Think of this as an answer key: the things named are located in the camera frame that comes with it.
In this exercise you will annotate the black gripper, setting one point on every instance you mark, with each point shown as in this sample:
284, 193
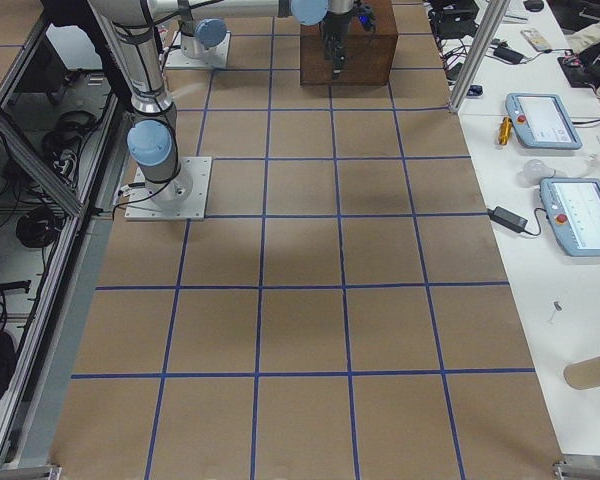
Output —
333, 33

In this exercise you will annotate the dark wooden drawer box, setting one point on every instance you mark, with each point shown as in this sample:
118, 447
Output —
370, 46

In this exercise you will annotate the blue usb hub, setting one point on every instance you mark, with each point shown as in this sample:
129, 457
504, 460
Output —
475, 91

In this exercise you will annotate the far blue teach pendant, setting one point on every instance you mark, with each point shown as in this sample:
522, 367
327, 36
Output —
541, 121

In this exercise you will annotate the blue teach pendant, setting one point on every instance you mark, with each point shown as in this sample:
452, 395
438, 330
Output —
573, 210
541, 121

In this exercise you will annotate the white light bulb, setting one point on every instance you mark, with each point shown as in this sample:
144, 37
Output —
535, 170

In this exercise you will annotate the black power adapter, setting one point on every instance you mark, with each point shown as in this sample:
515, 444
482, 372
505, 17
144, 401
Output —
507, 219

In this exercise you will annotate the near blue teach pendant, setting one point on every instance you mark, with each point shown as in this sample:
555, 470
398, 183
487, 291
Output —
573, 210

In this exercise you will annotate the cardboard tube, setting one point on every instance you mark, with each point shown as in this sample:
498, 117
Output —
584, 374

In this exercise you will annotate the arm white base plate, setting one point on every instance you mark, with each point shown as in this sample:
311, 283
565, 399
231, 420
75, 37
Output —
185, 197
213, 59

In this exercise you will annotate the aluminium frame post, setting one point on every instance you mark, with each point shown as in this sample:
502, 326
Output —
491, 20

